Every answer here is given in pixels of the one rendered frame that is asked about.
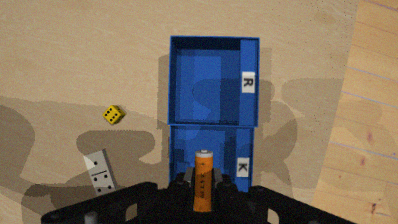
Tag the white domino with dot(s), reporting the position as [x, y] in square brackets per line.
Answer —
[100, 172]

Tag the blue three-compartment bin rack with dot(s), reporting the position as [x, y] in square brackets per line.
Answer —
[214, 82]

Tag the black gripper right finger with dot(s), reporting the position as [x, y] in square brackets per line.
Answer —
[233, 206]

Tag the orange aa battery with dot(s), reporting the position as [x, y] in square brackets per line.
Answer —
[203, 176]

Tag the yellow die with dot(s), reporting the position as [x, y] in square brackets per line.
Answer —
[113, 114]

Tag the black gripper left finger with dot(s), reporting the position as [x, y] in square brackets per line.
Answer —
[111, 208]

